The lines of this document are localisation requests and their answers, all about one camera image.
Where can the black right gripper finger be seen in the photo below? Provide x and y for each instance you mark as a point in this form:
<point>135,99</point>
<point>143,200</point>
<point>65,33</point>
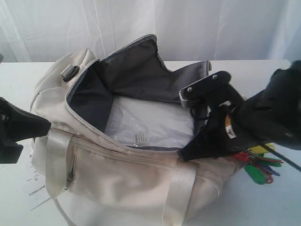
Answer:
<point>212,141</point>

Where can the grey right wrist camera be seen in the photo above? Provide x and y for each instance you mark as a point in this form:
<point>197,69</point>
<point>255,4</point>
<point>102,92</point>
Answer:
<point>196,91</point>

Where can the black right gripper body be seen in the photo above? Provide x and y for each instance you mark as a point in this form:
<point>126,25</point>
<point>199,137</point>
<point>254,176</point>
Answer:
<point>231,124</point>

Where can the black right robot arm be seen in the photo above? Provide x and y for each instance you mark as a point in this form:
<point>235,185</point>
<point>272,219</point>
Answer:
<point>278,109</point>

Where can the colourful plastic key tags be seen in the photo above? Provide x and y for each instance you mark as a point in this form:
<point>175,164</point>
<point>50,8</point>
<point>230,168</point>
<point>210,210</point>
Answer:
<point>258,166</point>

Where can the white plastic packet inside bag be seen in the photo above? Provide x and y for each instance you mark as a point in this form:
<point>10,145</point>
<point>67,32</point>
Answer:
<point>149,124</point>

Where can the white paper product tag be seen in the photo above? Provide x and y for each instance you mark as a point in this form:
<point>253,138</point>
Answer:
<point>35,184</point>

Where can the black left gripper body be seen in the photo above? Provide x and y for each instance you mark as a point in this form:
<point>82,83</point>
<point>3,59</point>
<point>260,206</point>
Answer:
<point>10,150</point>

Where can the cream fabric duffel bag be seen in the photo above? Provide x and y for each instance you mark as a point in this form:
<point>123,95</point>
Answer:
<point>152,186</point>

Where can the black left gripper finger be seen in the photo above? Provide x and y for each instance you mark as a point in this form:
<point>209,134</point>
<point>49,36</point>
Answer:
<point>23,125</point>

